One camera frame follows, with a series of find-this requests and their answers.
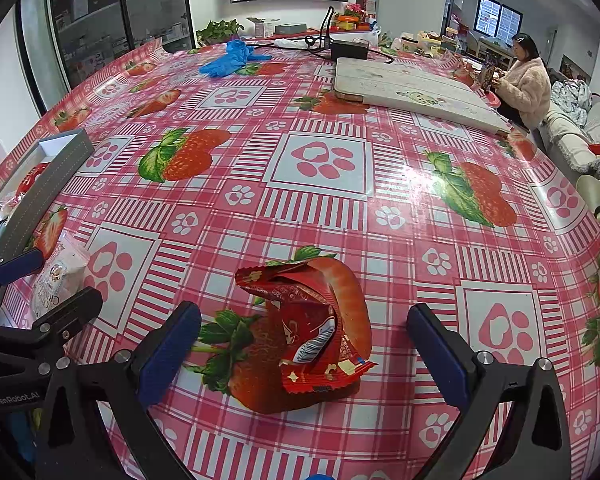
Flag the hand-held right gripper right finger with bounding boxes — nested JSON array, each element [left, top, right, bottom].
[[406, 302, 573, 480]]

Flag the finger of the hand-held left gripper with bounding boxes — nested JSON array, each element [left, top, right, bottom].
[[0, 249, 46, 321], [0, 287, 104, 377]]

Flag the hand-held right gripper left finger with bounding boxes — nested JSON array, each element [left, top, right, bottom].
[[32, 301, 202, 480]]

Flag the white translucent snack packet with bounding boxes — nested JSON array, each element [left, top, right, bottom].
[[30, 232, 92, 321]]

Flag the white pink snack packet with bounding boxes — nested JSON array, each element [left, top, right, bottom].
[[0, 192, 23, 226]]

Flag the grey box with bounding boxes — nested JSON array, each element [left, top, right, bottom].
[[0, 129, 95, 261]]

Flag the person's left hand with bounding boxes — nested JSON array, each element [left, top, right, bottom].
[[0, 410, 38, 466]]

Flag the strawberry print tablecloth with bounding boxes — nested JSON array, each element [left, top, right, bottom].
[[0, 37, 600, 480]]

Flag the beige chair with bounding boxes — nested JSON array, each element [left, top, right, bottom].
[[575, 152, 600, 221]]

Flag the grey sofa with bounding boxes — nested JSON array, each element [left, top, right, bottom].
[[537, 92, 600, 176]]

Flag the glass display cabinet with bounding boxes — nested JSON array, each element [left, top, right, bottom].
[[47, 0, 196, 88]]

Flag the white cartoon-print folding mat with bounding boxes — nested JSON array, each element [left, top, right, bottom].
[[335, 56, 511, 135]]

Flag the blue white bedding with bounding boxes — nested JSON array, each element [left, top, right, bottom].
[[550, 79, 593, 128]]

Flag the green potted plant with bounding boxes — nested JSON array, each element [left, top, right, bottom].
[[196, 19, 246, 46]]

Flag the pile of table clutter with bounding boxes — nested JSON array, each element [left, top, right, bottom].
[[380, 25, 471, 61]]

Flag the black power box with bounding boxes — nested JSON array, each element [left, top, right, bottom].
[[330, 40, 370, 62]]

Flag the white open box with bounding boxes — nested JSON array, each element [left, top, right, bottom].
[[247, 16, 280, 38]]

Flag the dark framed window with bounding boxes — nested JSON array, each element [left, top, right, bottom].
[[472, 0, 523, 38]]

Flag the black power adapter with cables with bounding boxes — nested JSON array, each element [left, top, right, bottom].
[[250, 35, 396, 66]]

